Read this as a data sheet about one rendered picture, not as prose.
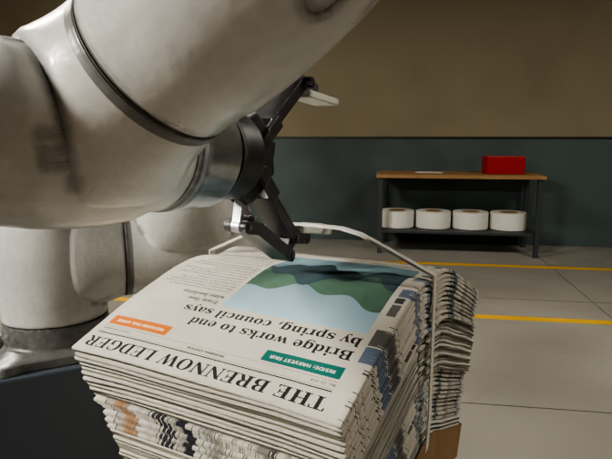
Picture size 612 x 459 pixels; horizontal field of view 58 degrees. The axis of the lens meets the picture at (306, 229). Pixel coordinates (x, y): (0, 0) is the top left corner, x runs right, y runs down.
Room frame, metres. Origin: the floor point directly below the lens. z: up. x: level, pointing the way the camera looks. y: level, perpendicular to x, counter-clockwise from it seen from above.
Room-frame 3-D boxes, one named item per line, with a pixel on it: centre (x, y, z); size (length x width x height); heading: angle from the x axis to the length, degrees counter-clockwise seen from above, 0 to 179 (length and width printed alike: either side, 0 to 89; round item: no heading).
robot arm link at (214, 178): (0.42, 0.10, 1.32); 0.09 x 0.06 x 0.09; 61
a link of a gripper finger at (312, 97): (0.60, -0.01, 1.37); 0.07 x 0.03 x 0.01; 151
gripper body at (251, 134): (0.48, 0.06, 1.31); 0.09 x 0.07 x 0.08; 151
